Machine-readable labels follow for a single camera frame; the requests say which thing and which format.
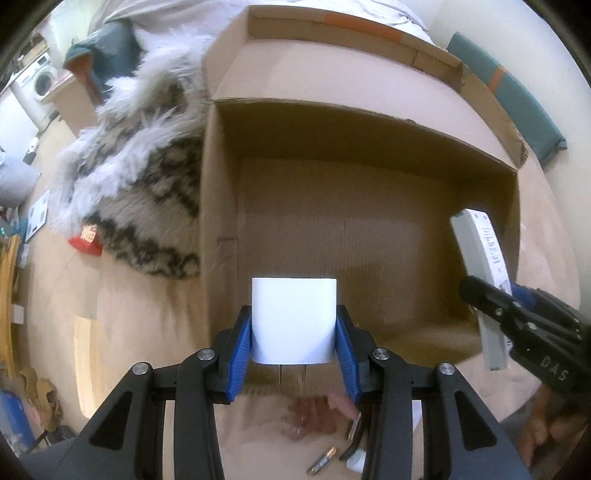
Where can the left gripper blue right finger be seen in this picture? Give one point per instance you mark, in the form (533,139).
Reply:
(463,439)

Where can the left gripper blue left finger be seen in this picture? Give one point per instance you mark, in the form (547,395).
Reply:
(124,438)

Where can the white remote control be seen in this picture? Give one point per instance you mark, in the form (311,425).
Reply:
(483,259)

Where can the pink small case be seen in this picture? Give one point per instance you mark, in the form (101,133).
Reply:
(341,401)

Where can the gold black battery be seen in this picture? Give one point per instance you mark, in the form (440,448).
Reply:
(322,461)

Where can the brown translucent hair claw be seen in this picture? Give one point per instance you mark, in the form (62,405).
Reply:
(315,416)

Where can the white charger plug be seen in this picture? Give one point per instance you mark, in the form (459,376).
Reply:
(293,331)

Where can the white pill bottle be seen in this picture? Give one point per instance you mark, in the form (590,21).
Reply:
(357,461)

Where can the person's right hand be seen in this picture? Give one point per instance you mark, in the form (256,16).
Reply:
(555,424)

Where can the green cushion with orange stripe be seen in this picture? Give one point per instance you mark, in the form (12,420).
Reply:
(528,115)

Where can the red snack packet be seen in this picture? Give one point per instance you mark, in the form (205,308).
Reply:
(87,242)

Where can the wooden chair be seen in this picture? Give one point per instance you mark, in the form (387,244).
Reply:
(9,254)

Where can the black white furry blanket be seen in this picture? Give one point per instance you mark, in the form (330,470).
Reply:
(135,176)

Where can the grey stuffed bag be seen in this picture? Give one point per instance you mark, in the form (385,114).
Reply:
(17,181)

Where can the brown cardboard box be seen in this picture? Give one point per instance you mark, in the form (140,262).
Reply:
(343,153)

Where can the wooden side table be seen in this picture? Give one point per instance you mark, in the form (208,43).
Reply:
(72,102)

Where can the white bed sheet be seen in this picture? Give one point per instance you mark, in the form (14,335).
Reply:
(153,19)

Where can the washing machine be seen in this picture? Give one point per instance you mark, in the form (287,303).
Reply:
(31,85)

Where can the teal pillow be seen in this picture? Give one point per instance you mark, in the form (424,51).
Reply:
(110,52)

